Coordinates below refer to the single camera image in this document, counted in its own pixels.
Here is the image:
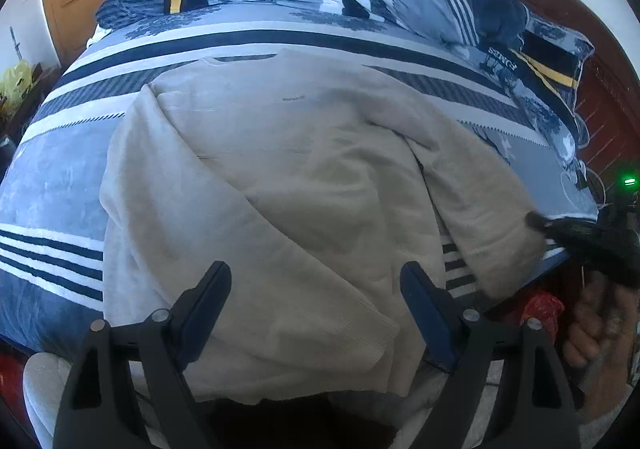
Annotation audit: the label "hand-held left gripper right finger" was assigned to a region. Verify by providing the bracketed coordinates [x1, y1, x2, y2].
[399, 261, 583, 449]

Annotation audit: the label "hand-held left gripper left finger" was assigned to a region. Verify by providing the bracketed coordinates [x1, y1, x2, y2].
[52, 261, 232, 449]

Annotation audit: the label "red cloth item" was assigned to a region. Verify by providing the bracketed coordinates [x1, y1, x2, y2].
[517, 291, 566, 347]

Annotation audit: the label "blue pillow with yellow stripe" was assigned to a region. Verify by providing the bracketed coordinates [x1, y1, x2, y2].
[462, 11, 596, 130]

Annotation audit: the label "yellow plastic bag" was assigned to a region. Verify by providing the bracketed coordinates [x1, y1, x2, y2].
[0, 60, 35, 118]

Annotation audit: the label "dark blue cloth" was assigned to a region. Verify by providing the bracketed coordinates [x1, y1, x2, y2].
[470, 0, 531, 48]

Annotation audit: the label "person's light trousers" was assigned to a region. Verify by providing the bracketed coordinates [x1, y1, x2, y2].
[22, 353, 506, 449]

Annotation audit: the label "dark wooden headboard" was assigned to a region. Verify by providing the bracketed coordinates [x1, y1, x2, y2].
[432, 0, 640, 194]

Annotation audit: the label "grey striped pillow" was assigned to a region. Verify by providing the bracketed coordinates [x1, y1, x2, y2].
[370, 0, 483, 46]

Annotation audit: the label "beige knit sweater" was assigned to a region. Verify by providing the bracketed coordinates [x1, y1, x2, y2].
[99, 49, 551, 406]

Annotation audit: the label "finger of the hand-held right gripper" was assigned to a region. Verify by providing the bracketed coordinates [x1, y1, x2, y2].
[525, 211, 603, 252]

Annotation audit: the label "person's right hand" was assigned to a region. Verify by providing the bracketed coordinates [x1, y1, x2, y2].
[562, 273, 640, 430]

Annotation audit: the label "blue white striped bed sheet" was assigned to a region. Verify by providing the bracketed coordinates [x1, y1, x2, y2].
[0, 4, 601, 365]

